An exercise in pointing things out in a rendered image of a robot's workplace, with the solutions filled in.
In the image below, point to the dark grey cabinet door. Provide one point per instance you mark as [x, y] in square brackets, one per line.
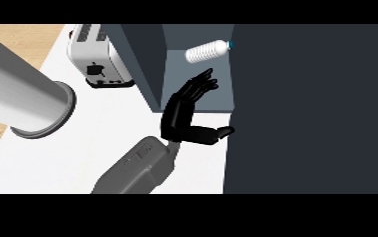
[304, 114]

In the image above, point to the grey cylinder with dark rim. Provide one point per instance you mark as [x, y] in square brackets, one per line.
[29, 97]

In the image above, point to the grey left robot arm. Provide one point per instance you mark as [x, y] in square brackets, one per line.
[134, 169]

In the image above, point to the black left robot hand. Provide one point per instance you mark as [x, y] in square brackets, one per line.
[177, 121]

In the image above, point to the dark grey cabinet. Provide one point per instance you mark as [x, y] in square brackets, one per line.
[147, 61]

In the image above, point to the white plastic water bottle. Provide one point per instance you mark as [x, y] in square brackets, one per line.
[205, 51]

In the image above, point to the silver toaster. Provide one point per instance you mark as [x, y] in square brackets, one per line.
[96, 57]

